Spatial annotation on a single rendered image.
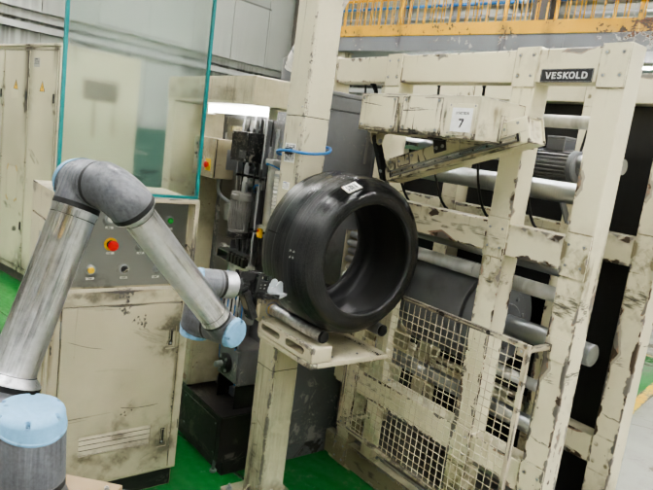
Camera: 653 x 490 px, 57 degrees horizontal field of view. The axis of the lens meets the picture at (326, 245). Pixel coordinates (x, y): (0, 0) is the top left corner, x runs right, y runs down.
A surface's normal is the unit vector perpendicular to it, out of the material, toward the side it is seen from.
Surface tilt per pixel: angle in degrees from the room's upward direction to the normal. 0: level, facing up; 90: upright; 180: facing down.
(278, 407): 90
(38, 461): 87
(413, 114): 90
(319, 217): 67
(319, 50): 90
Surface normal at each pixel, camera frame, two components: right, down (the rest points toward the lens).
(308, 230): -0.11, -0.12
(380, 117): -0.79, 0.00
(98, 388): 0.60, 0.21
